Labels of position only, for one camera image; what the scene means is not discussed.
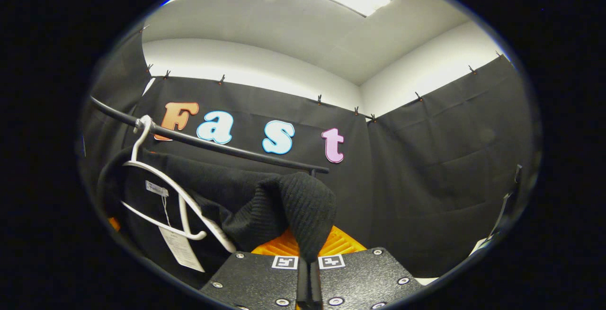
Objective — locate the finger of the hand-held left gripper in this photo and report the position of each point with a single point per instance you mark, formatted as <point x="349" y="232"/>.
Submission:
<point x="114" y="225"/>

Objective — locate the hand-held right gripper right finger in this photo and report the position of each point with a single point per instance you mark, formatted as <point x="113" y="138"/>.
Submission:
<point x="364" y="272"/>

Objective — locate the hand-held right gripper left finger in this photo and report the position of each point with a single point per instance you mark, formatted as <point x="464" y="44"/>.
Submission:
<point x="255" y="277"/>

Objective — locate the black jacket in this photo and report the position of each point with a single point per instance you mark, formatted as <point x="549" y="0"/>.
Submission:
<point x="284" y="206"/>

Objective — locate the white clothes hanger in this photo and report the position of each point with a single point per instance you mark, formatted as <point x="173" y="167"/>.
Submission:
<point x="215" y="232"/>

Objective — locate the black backdrop cloth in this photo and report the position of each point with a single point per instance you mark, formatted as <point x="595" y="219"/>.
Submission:
<point x="426" y="182"/>

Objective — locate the row of backdrop clips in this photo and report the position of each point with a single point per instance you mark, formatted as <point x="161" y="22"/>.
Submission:
<point x="319" y="99"/>

